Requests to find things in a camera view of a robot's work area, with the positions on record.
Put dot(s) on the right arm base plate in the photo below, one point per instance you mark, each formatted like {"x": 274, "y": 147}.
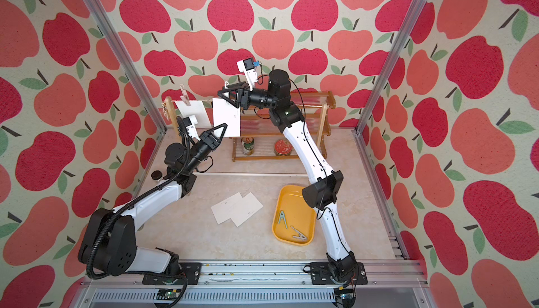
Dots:
{"x": 338, "y": 274}

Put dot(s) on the pink clothespin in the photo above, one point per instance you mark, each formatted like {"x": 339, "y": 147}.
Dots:
{"x": 184, "y": 95}

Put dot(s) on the aluminium frame post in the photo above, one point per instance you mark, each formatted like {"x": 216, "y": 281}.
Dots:
{"x": 402, "y": 37}
{"x": 100, "y": 16}

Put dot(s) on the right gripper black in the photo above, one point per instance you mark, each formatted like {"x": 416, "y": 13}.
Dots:
{"x": 243, "y": 96}

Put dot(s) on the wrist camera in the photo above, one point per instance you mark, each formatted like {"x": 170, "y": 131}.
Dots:
{"x": 249, "y": 68}
{"x": 190, "y": 126}

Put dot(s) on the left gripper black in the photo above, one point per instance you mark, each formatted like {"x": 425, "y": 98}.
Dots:
{"x": 207, "y": 135}

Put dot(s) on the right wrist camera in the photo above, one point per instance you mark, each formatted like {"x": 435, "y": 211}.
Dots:
{"x": 249, "y": 68}

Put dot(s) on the round red tin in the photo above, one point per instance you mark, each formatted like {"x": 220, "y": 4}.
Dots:
{"x": 283, "y": 147}

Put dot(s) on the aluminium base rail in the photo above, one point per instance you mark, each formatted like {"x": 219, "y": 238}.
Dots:
{"x": 262, "y": 283}

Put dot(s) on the teal clothespin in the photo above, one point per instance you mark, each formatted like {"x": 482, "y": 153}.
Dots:
{"x": 282, "y": 219}

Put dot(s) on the yellow plastic tray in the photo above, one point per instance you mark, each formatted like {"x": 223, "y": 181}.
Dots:
{"x": 298, "y": 214}

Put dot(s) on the white postcard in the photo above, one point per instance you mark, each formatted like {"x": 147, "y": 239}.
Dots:
{"x": 195, "y": 109}
{"x": 221, "y": 210}
{"x": 245, "y": 208}
{"x": 224, "y": 112}

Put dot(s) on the wooden string stand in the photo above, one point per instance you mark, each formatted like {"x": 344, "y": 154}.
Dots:
{"x": 182, "y": 159}

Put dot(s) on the right aluminium frame post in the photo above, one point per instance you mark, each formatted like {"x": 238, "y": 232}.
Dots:
{"x": 402, "y": 37}

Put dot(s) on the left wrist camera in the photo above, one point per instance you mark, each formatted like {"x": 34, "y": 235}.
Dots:
{"x": 190, "y": 126}

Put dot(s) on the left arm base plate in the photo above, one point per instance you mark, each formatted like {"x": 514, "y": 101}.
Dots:
{"x": 177, "y": 275}

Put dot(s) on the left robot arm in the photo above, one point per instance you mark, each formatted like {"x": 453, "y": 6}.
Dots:
{"x": 109, "y": 246}

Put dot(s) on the grey clothespin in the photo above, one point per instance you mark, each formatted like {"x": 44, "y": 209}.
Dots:
{"x": 298, "y": 235}

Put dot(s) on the left aluminium frame post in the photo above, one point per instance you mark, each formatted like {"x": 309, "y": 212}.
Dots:
{"x": 100, "y": 16}

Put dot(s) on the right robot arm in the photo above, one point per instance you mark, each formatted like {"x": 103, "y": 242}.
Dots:
{"x": 278, "y": 94}

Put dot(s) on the glass jar black lid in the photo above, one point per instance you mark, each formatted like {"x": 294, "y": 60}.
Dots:
{"x": 156, "y": 175}

